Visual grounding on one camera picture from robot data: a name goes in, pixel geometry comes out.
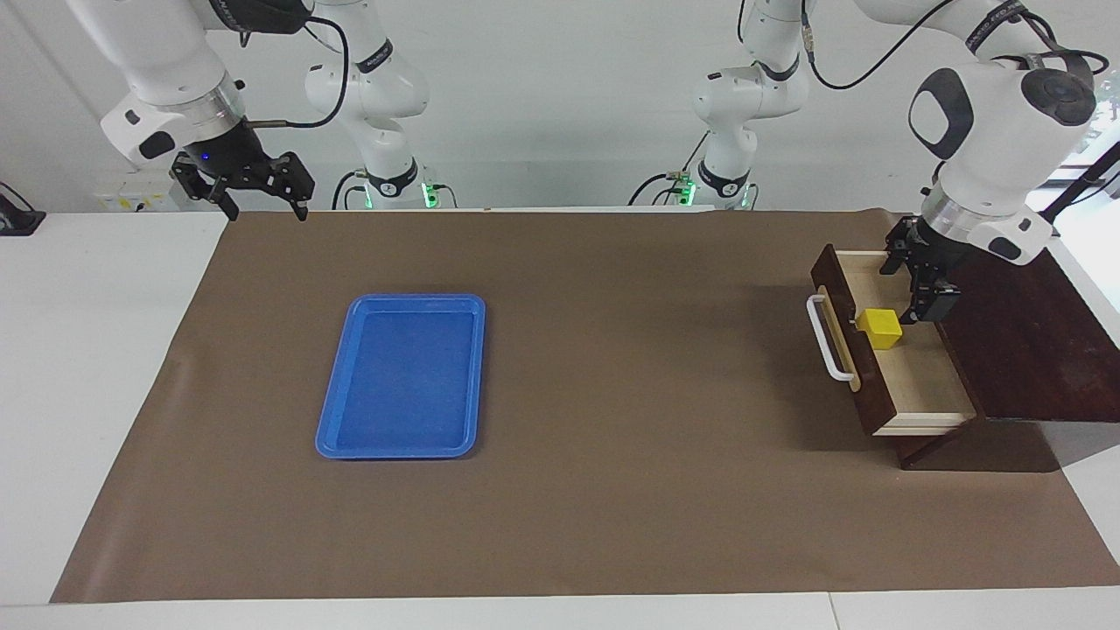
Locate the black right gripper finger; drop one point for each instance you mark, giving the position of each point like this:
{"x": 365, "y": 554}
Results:
{"x": 293, "y": 179}
{"x": 203, "y": 185}

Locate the wooden drawer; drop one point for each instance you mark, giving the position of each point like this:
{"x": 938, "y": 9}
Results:
{"x": 919, "y": 385}

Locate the dark wooden cabinet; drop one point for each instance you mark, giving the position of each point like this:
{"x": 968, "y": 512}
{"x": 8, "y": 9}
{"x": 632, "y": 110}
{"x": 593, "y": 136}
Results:
{"x": 1024, "y": 350}

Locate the white wall socket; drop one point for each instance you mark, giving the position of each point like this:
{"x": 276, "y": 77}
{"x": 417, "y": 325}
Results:
{"x": 136, "y": 192}

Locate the yellow block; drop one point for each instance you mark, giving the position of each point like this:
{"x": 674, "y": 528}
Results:
{"x": 879, "y": 331}

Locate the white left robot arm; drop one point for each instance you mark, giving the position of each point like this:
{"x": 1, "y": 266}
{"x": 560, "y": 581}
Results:
{"x": 997, "y": 140}

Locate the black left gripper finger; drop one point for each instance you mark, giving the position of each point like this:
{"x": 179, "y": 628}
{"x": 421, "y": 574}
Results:
{"x": 932, "y": 302}
{"x": 894, "y": 255}

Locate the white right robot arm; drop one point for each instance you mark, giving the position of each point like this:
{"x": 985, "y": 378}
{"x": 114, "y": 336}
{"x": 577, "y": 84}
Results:
{"x": 166, "y": 52}

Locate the brown table mat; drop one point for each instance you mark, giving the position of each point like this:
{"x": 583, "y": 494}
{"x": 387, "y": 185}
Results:
{"x": 612, "y": 490}

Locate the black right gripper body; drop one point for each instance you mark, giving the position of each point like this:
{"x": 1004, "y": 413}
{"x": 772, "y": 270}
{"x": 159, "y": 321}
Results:
{"x": 229, "y": 157}

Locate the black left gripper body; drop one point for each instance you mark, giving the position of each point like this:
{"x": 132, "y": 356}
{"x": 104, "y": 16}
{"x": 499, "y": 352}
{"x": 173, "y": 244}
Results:
{"x": 932, "y": 258}

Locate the black camera stand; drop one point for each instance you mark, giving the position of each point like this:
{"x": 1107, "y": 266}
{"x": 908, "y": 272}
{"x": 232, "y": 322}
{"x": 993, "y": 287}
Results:
{"x": 17, "y": 219}
{"x": 1085, "y": 179}

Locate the blue plastic tray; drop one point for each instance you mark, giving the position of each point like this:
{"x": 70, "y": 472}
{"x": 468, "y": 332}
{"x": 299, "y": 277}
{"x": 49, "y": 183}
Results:
{"x": 402, "y": 376}

